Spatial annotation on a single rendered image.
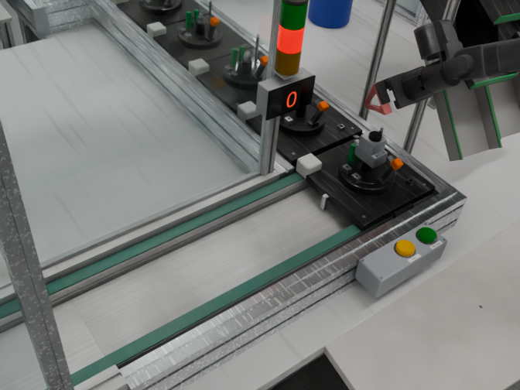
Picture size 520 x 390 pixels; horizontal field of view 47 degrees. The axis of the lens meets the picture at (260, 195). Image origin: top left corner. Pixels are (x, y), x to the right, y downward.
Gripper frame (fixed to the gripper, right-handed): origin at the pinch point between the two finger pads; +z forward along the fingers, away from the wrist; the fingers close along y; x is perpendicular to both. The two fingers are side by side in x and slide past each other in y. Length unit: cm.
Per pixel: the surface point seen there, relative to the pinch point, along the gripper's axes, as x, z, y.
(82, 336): 21, 19, 74
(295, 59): -13.3, -2.1, 19.8
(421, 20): -22, 60, -85
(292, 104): -5.7, 5.6, 19.0
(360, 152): 9.7, 10.7, 2.6
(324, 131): 2.4, 27.7, -2.5
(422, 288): 43.0, 4.3, 4.7
